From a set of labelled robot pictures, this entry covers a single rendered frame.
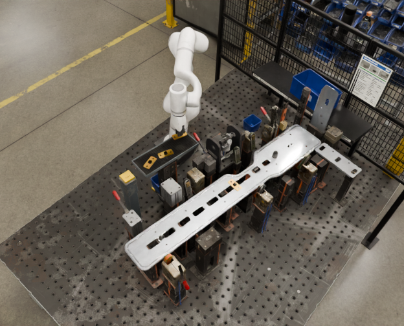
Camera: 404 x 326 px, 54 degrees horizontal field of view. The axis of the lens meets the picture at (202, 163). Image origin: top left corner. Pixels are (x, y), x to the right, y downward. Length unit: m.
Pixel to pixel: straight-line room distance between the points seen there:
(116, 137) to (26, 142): 0.85
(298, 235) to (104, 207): 1.22
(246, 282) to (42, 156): 2.36
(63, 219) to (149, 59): 2.70
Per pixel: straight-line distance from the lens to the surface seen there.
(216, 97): 3.24
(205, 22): 4.95
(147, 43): 5.08
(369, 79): 2.67
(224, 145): 2.26
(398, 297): 3.39
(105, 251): 2.44
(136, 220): 2.09
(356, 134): 2.70
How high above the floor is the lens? 2.84
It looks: 51 degrees down
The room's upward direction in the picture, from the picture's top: 2 degrees clockwise
